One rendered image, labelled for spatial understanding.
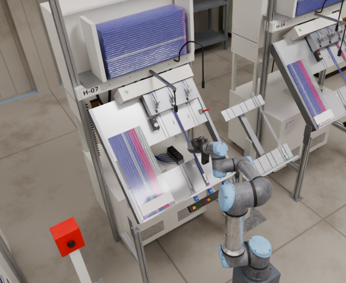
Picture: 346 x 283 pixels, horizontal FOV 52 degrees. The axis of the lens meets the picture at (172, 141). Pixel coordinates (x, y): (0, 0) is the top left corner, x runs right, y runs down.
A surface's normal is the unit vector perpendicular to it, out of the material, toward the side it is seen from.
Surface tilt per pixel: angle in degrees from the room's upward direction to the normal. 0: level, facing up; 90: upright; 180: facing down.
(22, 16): 90
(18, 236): 0
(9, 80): 90
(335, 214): 0
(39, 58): 90
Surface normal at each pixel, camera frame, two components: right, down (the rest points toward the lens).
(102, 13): 0.54, 0.49
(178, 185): 0.34, -0.18
